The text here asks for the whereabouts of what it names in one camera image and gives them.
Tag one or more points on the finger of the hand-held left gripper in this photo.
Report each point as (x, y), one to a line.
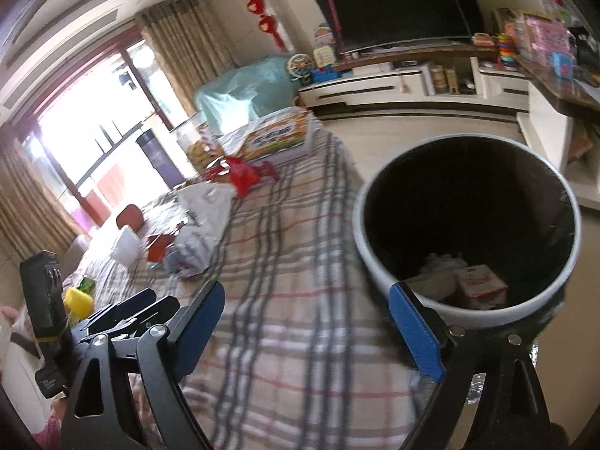
(126, 303)
(140, 316)

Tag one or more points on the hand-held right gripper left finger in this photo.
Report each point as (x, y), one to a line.
(201, 333)

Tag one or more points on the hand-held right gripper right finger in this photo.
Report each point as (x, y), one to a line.
(417, 333)

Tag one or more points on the white rimmed black trash bin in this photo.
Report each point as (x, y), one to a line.
(468, 187)

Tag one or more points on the red foil snack wrapper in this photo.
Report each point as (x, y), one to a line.
(241, 173)

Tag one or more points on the person's left forearm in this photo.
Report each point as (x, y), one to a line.
(18, 375)

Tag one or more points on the small yellow block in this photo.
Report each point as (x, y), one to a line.
(78, 303)

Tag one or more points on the crumpled white plastic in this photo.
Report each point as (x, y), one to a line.
(438, 274)

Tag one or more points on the small red wrapper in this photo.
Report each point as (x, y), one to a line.
(160, 248)

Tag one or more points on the clear bubble wrap sheet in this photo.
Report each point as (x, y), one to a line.
(468, 386)

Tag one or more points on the small white red carton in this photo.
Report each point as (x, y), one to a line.
(480, 287)

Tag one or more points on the reddish brown round object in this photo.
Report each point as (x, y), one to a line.
(130, 218)

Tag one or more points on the white plastic bag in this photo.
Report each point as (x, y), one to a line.
(201, 229)

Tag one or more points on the beige curtain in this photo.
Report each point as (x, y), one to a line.
(187, 47)
(33, 197)

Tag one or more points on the dark purple bin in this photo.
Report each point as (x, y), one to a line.
(157, 154)

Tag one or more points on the balcony glass door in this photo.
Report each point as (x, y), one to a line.
(103, 122)

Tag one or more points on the colourful printed cardboard box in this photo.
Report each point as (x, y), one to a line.
(272, 138)

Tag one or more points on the teal dust cover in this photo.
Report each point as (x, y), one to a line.
(243, 84)

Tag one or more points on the white tv cabinet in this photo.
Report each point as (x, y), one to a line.
(375, 86)

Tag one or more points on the marble top coffee table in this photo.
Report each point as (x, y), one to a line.
(558, 117)

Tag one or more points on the small white fan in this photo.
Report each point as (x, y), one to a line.
(300, 69)

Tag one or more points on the yellow toy box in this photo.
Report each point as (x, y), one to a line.
(324, 56)

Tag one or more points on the colourful stacking rings toy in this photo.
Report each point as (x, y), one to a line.
(506, 51)

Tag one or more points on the blue pink toy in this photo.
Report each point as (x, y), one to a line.
(562, 64)

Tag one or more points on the pink plastic storage box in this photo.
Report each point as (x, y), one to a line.
(546, 35)

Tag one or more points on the red heart hanging decoration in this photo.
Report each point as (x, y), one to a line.
(255, 4)

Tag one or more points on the black flat television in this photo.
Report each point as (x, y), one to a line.
(398, 4)

